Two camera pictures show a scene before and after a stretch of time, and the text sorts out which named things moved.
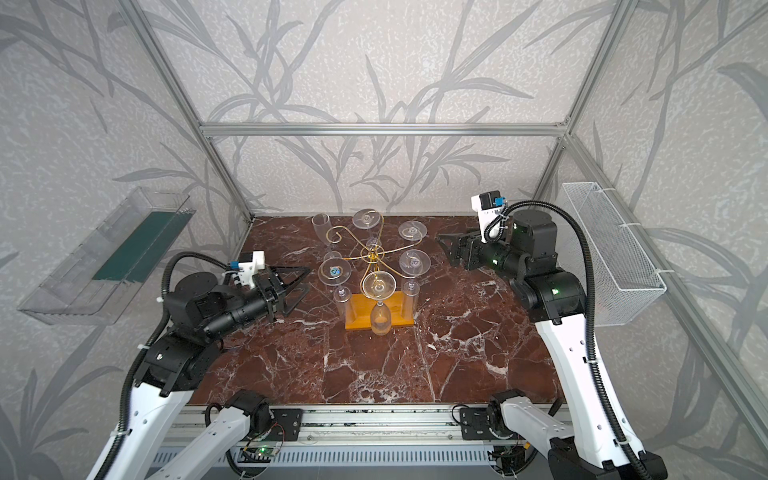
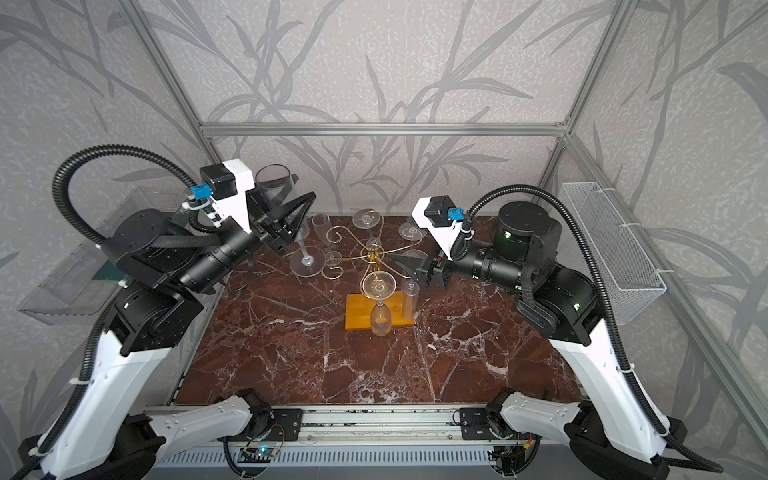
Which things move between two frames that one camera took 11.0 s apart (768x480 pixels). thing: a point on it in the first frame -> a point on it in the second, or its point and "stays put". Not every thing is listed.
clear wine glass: (321, 222) stays put
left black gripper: (268, 291) -> (267, 219)
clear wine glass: (336, 271) -> (274, 183)
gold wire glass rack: (374, 255) stays put
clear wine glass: (413, 263) stays put
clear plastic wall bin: (92, 286) stays put
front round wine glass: (379, 285) stays put
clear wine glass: (368, 218) stays put
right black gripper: (473, 252) -> (430, 270)
